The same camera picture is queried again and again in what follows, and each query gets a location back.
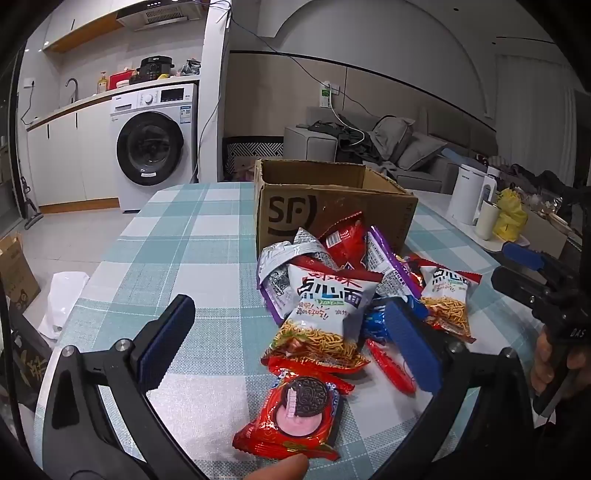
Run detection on white base cabinet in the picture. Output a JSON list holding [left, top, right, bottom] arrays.
[[25, 108, 122, 214]]

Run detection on red storage box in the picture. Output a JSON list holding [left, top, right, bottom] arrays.
[[108, 67, 139, 91]]

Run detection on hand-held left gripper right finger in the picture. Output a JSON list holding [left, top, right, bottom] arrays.
[[373, 298, 537, 480]]

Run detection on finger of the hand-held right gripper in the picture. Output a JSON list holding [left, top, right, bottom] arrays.
[[502, 241, 570, 288], [491, 267, 556, 320]]

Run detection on brown cardboard box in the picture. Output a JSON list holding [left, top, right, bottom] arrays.
[[254, 158, 419, 264]]

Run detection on smooth grey pillow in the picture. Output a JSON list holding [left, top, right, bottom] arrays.
[[397, 131, 448, 171]]

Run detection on white wall cabinet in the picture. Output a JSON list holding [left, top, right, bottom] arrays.
[[42, 0, 139, 54]]

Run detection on teal checked tablecloth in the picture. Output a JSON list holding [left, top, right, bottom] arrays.
[[34, 181, 555, 480]]

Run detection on yellow plastic bag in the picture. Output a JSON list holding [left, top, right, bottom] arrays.
[[492, 186, 529, 241]]

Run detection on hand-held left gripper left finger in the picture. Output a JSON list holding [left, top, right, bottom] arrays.
[[44, 294, 204, 480]]

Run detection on blue cable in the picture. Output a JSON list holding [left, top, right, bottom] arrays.
[[228, 13, 333, 89]]

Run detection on rumpled grey pillow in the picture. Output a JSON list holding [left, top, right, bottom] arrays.
[[370, 115, 416, 163]]

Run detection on silver purple snack packet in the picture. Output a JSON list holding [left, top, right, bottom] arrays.
[[257, 227, 341, 326]]

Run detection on dark clothes pile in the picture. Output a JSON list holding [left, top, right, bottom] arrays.
[[307, 120, 371, 163]]

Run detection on printed cardboard floor box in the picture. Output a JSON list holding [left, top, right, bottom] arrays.
[[0, 232, 42, 320]]

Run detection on person's right hand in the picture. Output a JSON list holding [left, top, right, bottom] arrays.
[[530, 329, 591, 398]]

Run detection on red cookie packet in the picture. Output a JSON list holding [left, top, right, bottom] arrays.
[[232, 361, 355, 462]]

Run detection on silver range hood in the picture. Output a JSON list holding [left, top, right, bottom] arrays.
[[115, 0, 205, 32]]

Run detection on black pressure cooker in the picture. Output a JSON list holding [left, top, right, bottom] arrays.
[[136, 56, 177, 84]]

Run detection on white washing machine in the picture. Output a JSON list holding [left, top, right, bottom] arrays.
[[109, 83, 199, 214]]

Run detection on black bag yellow print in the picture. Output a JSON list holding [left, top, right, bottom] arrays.
[[0, 299, 62, 412]]

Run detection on small white noodle snack packet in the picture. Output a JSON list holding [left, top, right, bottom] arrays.
[[416, 261, 483, 343]]

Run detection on white plastic bag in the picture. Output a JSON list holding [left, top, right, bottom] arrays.
[[38, 271, 91, 340]]

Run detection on person's left hand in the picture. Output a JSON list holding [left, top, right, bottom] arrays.
[[242, 453, 309, 480]]

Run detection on grey side table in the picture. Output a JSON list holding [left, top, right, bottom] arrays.
[[406, 188, 573, 265]]

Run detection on black white patterned basket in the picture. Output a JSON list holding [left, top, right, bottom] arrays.
[[223, 137, 285, 184]]

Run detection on white electric kettle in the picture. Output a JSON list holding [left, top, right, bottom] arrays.
[[446, 163, 502, 227]]

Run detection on pink cloth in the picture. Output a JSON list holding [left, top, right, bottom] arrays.
[[230, 157, 257, 184]]

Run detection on slim red snack packet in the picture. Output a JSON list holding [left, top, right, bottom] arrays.
[[366, 338, 417, 394]]

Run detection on white charging cable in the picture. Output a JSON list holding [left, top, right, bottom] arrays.
[[329, 98, 371, 145]]

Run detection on cream cup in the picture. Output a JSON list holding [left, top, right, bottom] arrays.
[[475, 203, 502, 241]]

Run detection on blue cookie packet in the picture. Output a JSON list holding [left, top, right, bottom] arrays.
[[360, 296, 428, 346]]

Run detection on grey sofa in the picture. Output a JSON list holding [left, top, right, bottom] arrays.
[[283, 105, 500, 195]]

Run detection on large white noodle snack packet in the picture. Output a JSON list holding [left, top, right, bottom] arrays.
[[262, 264, 384, 376]]

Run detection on upright vacuum cleaner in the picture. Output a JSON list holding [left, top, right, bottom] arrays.
[[16, 174, 45, 232]]

